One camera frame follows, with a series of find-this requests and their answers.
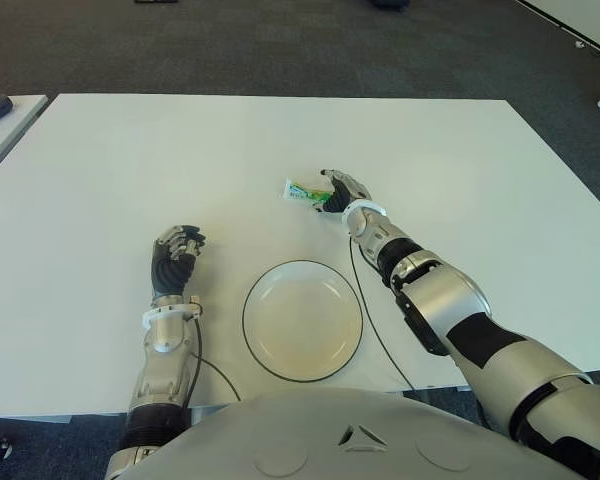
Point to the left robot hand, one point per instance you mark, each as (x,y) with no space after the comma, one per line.
(172,267)

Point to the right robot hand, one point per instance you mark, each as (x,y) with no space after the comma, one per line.
(342,192)

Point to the green white toothpaste tube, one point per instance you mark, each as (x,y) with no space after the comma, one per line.
(302,191)

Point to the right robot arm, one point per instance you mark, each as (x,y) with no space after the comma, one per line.
(455,320)

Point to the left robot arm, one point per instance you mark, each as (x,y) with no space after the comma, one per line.
(162,360)

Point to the white plate with black rim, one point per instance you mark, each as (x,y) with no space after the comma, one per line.
(302,320)

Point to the black object on carpet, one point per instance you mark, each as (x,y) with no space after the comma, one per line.
(389,4)

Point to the white side table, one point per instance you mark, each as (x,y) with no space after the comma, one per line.
(5,135)

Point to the grey robot torso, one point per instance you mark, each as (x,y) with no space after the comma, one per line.
(305,440)

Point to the white table with dark edge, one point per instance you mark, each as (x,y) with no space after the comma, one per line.
(580,20)

